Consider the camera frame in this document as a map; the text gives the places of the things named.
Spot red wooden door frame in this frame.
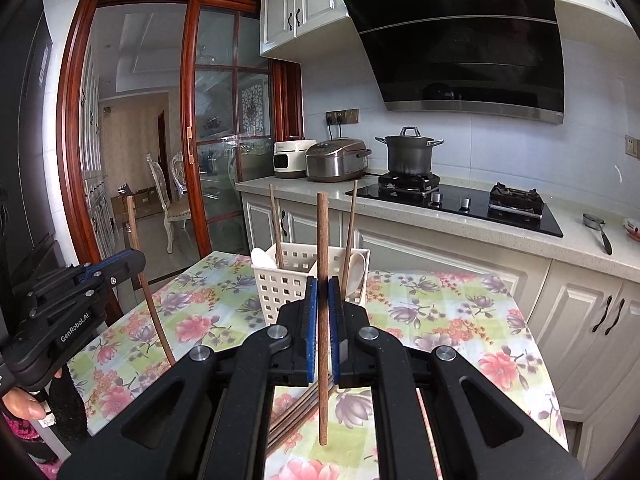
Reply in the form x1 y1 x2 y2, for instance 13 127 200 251
56 0 263 321

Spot white wall cabinets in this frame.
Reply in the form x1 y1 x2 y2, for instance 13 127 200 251
260 0 640 58

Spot white ceramic spoon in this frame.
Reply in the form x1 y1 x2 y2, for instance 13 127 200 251
250 247 281 273
347 252 368 301

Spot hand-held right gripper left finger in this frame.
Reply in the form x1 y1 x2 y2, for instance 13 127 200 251
57 276 321 480

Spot cardboard boxes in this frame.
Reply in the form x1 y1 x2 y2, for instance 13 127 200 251
111 185 163 221

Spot black range hood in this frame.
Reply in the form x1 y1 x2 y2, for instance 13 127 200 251
342 0 566 125

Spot dark grey stock pot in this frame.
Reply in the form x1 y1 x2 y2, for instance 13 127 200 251
375 126 445 177

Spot floral tablecloth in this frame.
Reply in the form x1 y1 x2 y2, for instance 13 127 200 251
65 252 571 480

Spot white plastic utensil basket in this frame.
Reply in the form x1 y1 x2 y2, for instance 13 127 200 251
250 241 372 326

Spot small metal ladle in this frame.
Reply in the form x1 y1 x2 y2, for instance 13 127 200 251
582 213 613 255

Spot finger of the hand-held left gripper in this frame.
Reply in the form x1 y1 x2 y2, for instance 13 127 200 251
15 251 132 297
27 251 146 331

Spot person's left hand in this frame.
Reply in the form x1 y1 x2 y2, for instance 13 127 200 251
0 387 48 418

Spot silver rice cooker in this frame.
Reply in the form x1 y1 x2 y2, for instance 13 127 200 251
305 137 373 183

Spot single brown chopstick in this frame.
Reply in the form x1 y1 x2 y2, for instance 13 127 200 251
125 195 177 367
269 184 285 268
341 179 359 286
316 192 331 447

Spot white base cabinets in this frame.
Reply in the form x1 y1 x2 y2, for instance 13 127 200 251
235 177 640 471

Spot white rice cooker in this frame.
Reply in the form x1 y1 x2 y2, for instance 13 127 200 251
272 136 318 180

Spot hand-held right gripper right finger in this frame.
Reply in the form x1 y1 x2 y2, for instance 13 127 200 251
327 276 586 480

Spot red wooden sliding glass door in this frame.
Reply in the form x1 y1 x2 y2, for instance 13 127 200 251
181 0 303 258

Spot bunch of wooden chopsticks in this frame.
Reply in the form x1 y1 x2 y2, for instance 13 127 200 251
267 385 321 453

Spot white ornate dining chair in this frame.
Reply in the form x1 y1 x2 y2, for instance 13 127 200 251
171 152 187 201
146 154 191 253

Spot black glass gas hob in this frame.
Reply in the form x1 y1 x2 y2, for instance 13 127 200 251
359 172 564 238

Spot dark grey refrigerator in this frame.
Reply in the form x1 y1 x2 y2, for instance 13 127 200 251
0 5 68 341

